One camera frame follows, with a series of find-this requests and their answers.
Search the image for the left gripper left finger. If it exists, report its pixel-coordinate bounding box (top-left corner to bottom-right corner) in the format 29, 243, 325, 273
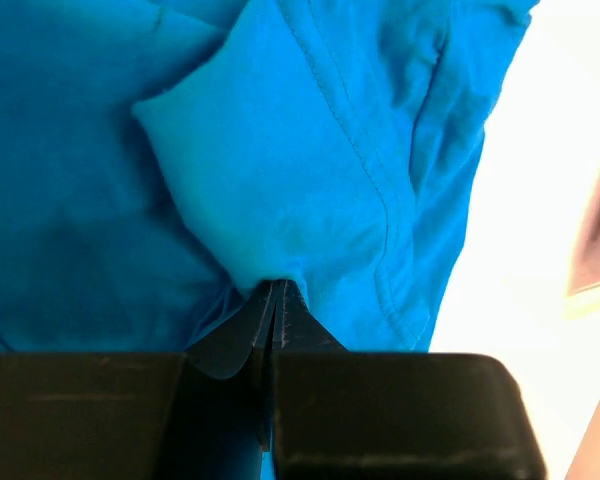
0, 283, 275, 479

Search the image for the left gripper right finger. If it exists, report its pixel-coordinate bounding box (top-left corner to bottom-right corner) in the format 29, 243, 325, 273
271, 281, 547, 479

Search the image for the blue t shirt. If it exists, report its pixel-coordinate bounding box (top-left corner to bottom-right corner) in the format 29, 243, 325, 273
0, 1, 532, 351

